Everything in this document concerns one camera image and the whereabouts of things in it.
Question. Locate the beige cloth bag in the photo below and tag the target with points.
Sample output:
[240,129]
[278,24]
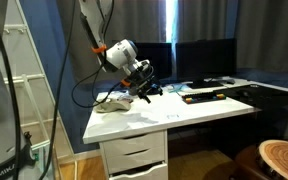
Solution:
[114,106]

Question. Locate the clear green-top plastic bag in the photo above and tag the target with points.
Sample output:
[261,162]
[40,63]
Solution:
[176,88]

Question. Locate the white ladder shelf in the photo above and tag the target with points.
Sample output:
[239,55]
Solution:
[34,100]

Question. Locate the black computer monitor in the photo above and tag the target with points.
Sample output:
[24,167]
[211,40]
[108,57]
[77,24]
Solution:
[205,58]
[155,60]

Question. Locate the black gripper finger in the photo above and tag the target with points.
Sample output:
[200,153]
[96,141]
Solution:
[145,97]
[158,90]

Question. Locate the grey curtain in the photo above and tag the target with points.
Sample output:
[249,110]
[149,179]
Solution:
[267,33]
[84,66]

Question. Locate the round wood-print stool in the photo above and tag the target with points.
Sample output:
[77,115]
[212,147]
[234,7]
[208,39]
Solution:
[282,160]

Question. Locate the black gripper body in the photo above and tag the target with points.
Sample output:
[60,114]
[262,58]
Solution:
[143,81]

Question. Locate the white drawer unit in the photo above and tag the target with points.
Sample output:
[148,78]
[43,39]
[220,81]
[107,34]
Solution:
[134,156]

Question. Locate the black desk mat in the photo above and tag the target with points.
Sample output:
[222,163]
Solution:
[267,95]

